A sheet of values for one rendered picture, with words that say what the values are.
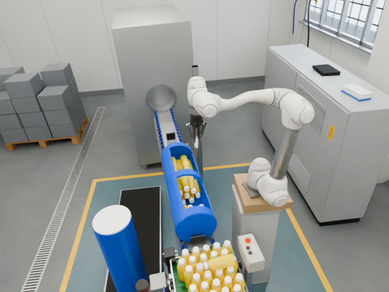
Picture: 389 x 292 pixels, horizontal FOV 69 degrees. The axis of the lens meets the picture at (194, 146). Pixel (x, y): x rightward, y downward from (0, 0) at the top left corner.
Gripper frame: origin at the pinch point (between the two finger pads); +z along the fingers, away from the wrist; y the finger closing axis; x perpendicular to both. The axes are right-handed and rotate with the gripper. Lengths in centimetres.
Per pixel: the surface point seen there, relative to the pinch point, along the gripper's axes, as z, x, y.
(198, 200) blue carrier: 65, 14, 7
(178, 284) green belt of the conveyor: 75, -42, -25
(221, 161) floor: 160, 176, 98
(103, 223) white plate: 64, 12, -66
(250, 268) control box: 58, -55, 17
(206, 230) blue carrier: 58, -21, 1
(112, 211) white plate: 64, 21, -59
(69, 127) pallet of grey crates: 141, 316, -123
